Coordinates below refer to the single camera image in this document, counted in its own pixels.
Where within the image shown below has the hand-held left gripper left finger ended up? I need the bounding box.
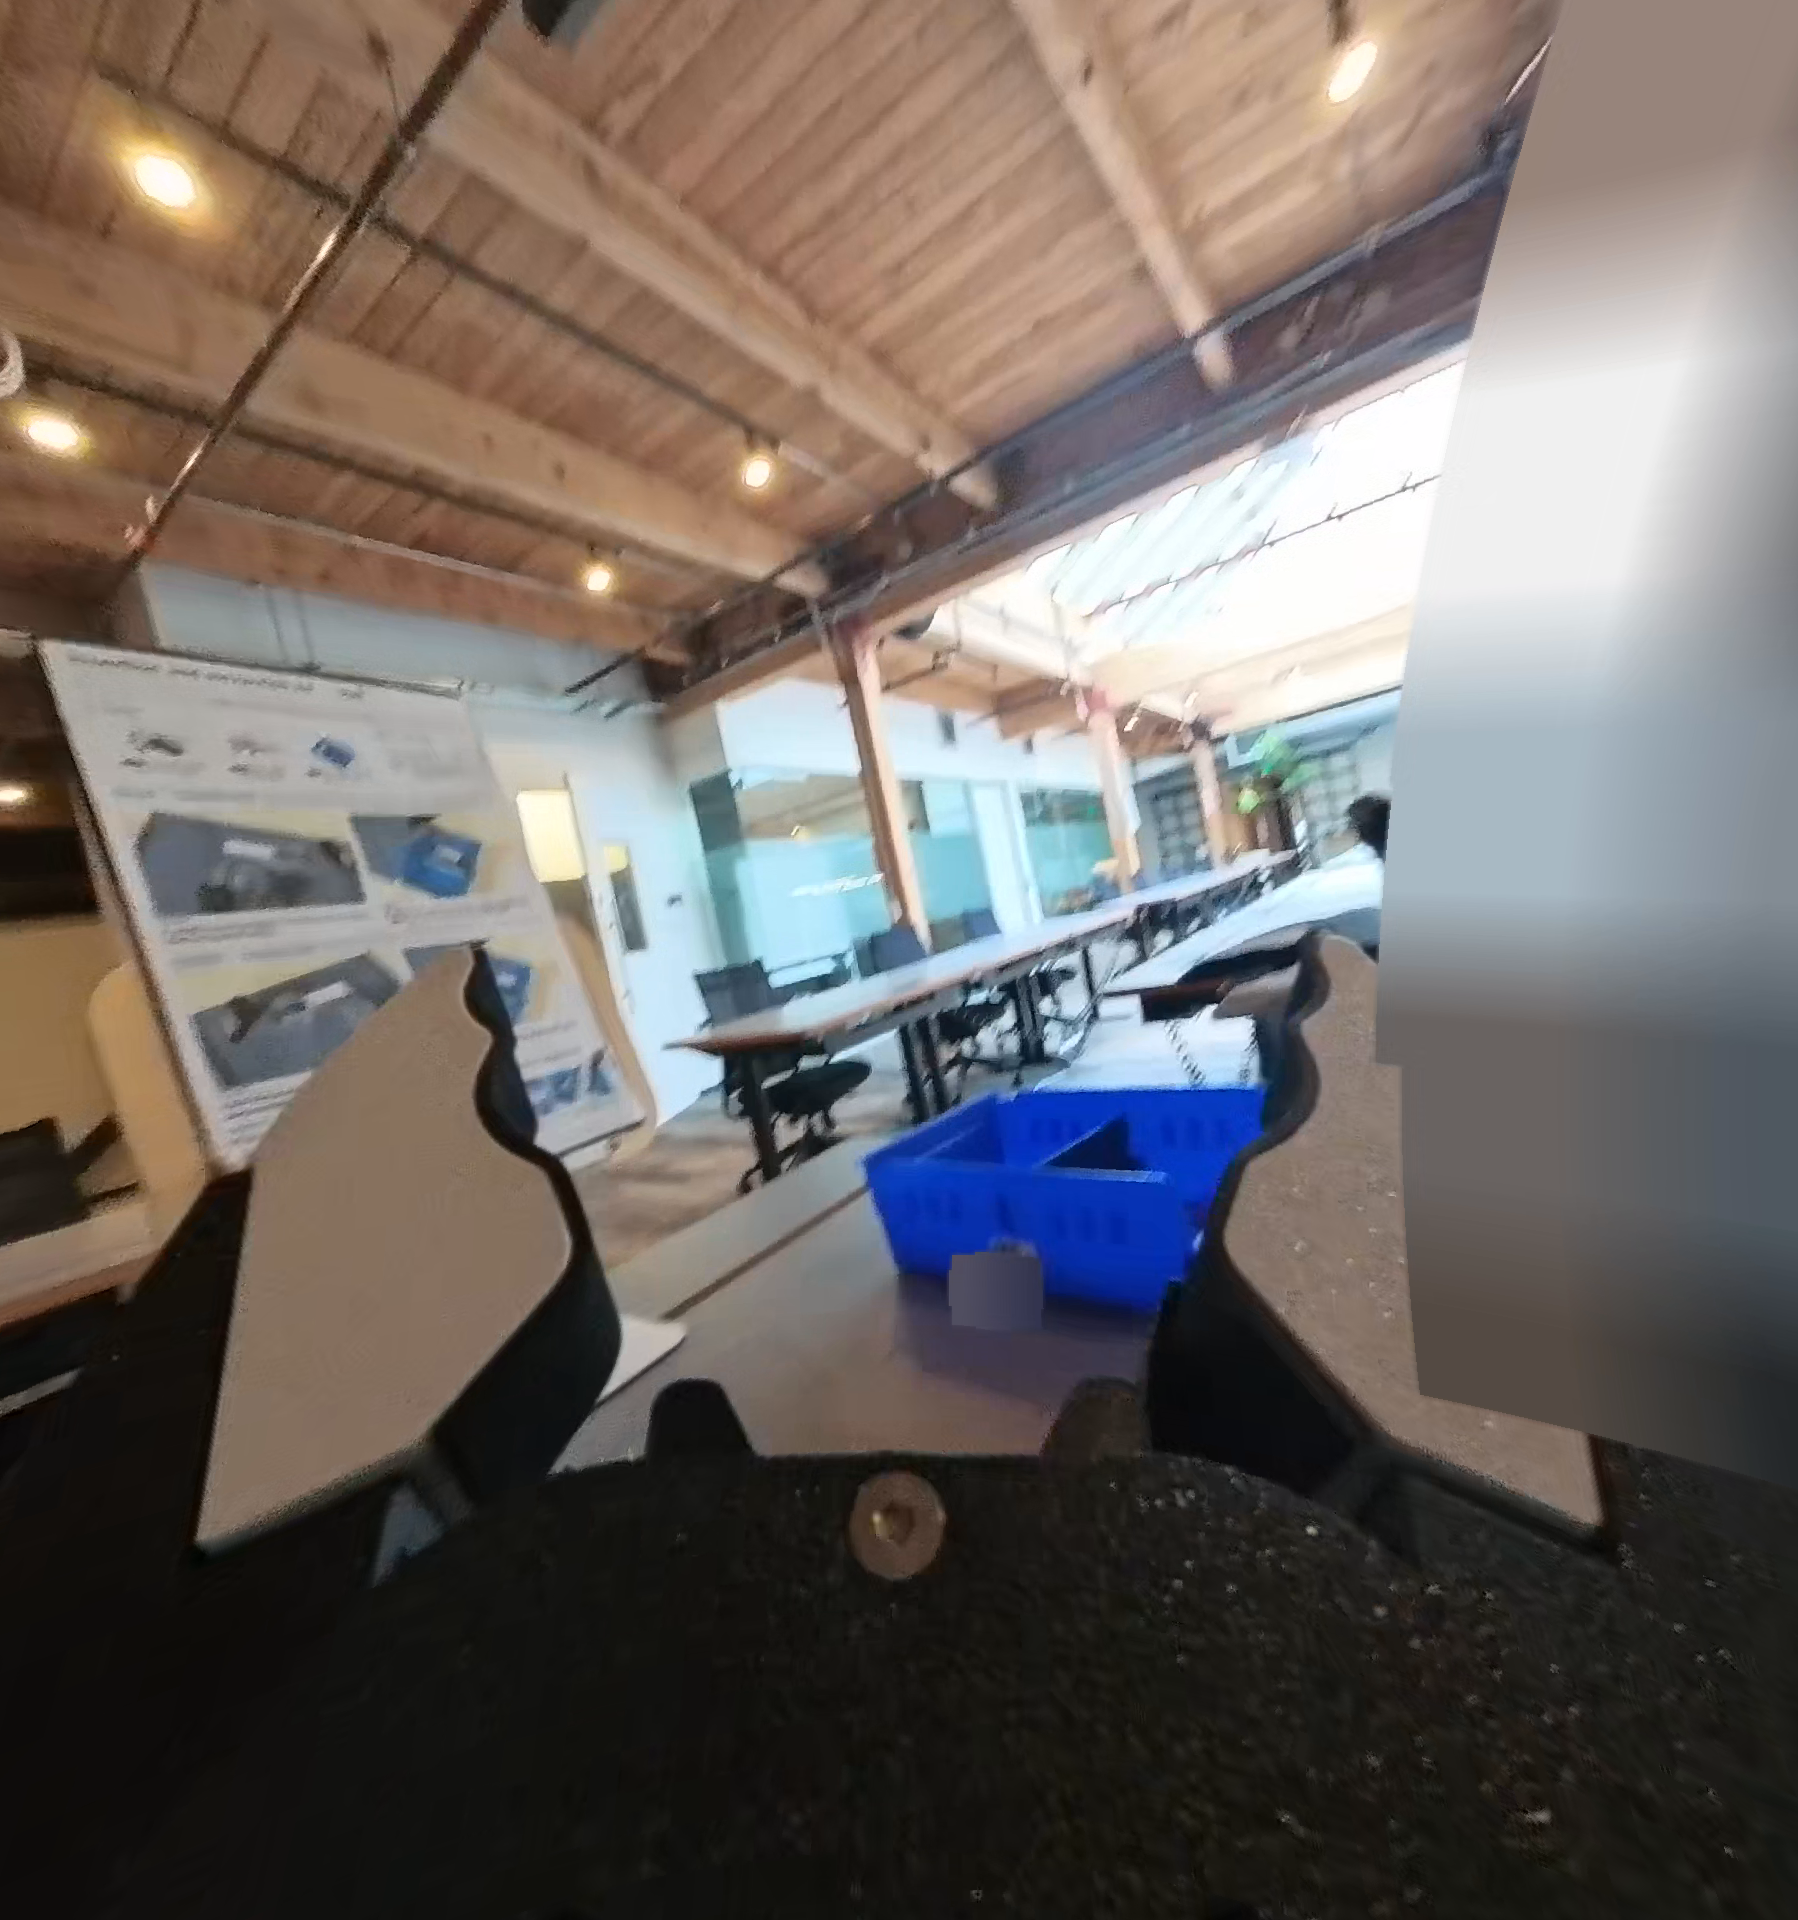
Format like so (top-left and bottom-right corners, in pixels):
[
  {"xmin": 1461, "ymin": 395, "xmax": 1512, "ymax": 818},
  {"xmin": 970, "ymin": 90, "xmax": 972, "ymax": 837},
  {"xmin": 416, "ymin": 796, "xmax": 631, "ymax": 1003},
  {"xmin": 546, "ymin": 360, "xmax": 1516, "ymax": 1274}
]
[{"xmin": 194, "ymin": 946, "xmax": 623, "ymax": 1553}]

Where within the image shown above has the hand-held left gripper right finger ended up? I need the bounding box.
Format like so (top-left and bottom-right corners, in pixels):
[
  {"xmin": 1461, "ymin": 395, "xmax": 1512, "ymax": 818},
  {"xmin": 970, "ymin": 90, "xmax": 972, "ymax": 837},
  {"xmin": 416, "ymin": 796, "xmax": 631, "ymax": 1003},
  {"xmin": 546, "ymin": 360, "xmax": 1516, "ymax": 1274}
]
[{"xmin": 1145, "ymin": 931, "xmax": 1612, "ymax": 1547}]

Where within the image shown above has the blue plastic bin with divider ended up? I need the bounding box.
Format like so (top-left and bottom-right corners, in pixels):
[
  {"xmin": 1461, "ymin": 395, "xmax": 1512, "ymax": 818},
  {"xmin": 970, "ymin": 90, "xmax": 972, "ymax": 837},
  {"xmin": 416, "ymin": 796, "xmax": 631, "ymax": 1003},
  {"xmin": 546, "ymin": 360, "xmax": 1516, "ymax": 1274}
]
[{"xmin": 862, "ymin": 1083, "xmax": 1272, "ymax": 1319}]

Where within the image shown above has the white flat plate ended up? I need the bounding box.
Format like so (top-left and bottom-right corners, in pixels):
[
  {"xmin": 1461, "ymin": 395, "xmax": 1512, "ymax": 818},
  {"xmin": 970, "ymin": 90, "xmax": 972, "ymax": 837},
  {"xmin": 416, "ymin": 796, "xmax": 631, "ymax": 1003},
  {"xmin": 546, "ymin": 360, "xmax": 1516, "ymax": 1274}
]
[{"xmin": 604, "ymin": 1313, "xmax": 693, "ymax": 1414}]

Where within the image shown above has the black office chair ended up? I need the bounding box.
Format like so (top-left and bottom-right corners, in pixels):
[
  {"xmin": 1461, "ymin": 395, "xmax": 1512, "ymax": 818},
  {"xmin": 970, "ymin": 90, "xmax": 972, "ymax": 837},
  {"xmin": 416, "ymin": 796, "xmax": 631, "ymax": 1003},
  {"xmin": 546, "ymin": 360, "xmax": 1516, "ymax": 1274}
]
[{"xmin": 750, "ymin": 1050, "xmax": 875, "ymax": 1173}]

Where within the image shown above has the hanging green plant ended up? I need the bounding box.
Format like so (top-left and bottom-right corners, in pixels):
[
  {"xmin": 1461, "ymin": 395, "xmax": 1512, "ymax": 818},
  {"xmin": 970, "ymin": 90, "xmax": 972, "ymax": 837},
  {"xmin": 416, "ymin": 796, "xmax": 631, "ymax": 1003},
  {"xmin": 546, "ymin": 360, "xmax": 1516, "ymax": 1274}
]
[{"xmin": 1231, "ymin": 728, "xmax": 1319, "ymax": 819}]

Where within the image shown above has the long wooden table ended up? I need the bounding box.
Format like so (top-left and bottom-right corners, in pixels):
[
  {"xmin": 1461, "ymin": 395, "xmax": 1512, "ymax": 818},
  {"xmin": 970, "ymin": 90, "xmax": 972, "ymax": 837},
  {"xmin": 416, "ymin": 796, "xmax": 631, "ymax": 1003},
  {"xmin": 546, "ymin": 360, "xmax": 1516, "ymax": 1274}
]
[{"xmin": 666, "ymin": 852, "xmax": 1313, "ymax": 1189}]

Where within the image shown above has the wooden support post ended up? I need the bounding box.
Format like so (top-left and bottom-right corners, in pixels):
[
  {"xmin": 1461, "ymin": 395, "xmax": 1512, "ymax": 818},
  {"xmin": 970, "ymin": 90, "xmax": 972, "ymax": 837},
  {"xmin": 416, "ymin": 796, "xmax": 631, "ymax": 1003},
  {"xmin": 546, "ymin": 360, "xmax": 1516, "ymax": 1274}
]
[
  {"xmin": 1087, "ymin": 697, "xmax": 1145, "ymax": 892},
  {"xmin": 833, "ymin": 623, "xmax": 932, "ymax": 948}
]

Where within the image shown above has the black ceiling track rail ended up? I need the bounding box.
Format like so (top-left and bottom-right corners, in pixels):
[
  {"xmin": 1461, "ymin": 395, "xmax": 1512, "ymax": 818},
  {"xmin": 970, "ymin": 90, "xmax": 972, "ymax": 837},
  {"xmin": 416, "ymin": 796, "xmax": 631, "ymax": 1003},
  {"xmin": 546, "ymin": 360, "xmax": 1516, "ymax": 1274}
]
[{"xmin": 125, "ymin": 0, "xmax": 623, "ymax": 569}]

